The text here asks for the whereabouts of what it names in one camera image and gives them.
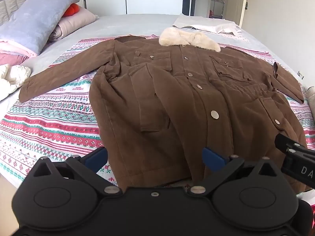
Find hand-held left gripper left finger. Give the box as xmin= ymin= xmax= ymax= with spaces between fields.
xmin=31 ymin=147 xmax=123 ymax=195

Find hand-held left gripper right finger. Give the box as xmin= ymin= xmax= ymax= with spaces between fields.
xmin=187 ymin=147 xmax=278 ymax=195

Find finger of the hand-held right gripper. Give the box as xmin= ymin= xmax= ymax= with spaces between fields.
xmin=274 ymin=133 xmax=309 ymax=156

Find brown coat with fur collar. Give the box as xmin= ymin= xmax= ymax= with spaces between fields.
xmin=19 ymin=27 xmax=310 ymax=192

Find white folded clothes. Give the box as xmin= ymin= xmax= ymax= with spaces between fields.
xmin=172 ymin=13 xmax=243 ymax=35

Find pale textured object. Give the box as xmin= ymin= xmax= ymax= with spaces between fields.
xmin=306 ymin=86 xmax=315 ymax=126

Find red green patterned blanket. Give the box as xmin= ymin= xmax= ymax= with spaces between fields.
xmin=0 ymin=33 xmax=315 ymax=190

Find white puffy jacket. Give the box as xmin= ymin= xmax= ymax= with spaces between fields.
xmin=0 ymin=63 xmax=32 ymax=101

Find pink blanket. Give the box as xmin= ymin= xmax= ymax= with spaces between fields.
xmin=0 ymin=39 xmax=35 ymax=67

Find white door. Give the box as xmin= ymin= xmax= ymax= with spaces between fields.
xmin=231 ymin=0 xmax=252 ymax=27

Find orange plush toy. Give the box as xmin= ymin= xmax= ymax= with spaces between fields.
xmin=61 ymin=3 xmax=82 ymax=18

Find blue-grey plush pillow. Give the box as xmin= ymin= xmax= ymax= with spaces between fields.
xmin=0 ymin=0 xmax=87 ymax=56

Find grey quilted headboard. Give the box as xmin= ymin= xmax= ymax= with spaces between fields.
xmin=0 ymin=0 xmax=35 ymax=26

